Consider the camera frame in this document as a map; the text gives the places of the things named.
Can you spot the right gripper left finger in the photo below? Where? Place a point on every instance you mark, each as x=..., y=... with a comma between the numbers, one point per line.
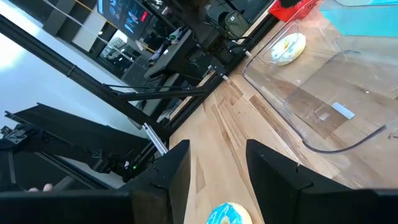
x=168, y=193

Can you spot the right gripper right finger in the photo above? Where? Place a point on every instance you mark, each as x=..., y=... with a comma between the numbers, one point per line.
x=280, y=193

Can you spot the blue frosted donut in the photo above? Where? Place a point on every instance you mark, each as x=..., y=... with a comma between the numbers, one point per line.
x=236, y=214

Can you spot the clear plastic bin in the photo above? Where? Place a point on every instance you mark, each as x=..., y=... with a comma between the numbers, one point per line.
x=311, y=93

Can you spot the white frosted donut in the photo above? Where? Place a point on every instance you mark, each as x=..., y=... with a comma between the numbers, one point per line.
x=293, y=53

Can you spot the person's hand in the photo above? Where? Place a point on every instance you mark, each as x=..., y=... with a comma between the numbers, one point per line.
x=46, y=187

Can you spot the grey desk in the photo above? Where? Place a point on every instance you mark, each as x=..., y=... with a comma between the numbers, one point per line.
x=174, y=53

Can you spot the grey backpack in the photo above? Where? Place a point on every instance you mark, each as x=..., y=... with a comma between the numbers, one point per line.
x=233, y=25

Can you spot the red plastic basket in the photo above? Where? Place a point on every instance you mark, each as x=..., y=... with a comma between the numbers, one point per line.
x=289, y=14

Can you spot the grey shelving unit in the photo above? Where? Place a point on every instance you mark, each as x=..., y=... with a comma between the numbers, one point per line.
x=90, y=31

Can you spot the green translucent plastic bin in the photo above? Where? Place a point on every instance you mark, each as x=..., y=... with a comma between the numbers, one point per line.
x=357, y=25

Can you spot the silver frame bracket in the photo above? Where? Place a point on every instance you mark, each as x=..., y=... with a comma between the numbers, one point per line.
x=155, y=140

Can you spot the black aluminium table frame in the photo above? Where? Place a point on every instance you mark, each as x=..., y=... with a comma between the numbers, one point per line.
x=186, y=109

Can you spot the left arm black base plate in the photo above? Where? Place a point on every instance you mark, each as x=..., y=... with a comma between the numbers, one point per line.
x=230, y=53

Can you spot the black rig upright post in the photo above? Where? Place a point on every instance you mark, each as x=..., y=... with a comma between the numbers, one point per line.
x=71, y=70

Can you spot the wall display screen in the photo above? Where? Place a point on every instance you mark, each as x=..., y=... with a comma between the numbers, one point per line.
x=130, y=18

